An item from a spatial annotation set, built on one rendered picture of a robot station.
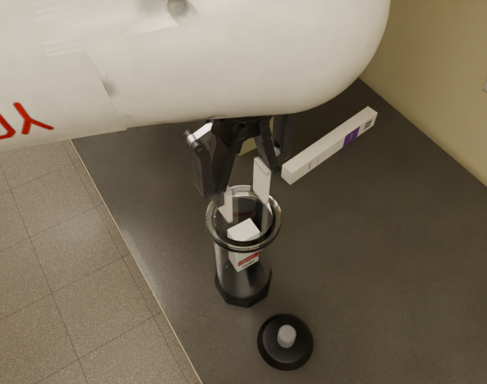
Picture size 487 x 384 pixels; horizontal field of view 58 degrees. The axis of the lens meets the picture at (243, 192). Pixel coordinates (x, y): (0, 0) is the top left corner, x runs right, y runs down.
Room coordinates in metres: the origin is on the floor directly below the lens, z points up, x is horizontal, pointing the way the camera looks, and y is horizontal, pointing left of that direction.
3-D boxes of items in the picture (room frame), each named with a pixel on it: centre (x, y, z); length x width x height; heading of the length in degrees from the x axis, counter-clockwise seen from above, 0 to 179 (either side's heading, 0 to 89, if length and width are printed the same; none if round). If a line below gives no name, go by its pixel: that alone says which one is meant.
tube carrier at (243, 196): (0.34, 0.00, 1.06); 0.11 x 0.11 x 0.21
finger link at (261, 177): (0.35, -0.02, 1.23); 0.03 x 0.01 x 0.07; 32
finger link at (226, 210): (0.32, 0.02, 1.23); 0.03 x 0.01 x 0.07; 32
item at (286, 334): (0.22, -0.07, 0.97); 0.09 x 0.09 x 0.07
